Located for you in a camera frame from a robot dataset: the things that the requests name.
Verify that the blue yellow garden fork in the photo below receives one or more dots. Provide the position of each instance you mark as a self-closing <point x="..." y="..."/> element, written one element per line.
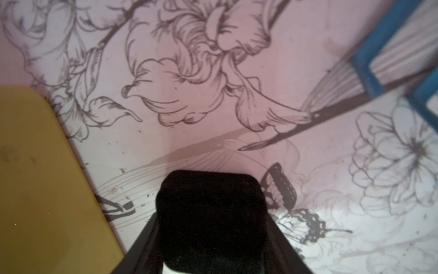
<point x="404" y="43"/>

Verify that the green drawer cabinet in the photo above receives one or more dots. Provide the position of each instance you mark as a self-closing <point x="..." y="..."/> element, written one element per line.
<point x="51" y="222"/>

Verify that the black brooch box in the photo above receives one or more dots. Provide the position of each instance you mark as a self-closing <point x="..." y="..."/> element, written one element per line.
<point x="212" y="222"/>

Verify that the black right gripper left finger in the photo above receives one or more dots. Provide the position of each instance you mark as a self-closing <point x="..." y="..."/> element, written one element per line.
<point x="146" y="255"/>

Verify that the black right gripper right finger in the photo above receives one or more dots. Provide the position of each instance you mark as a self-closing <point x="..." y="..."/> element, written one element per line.
<point x="280" y="257"/>

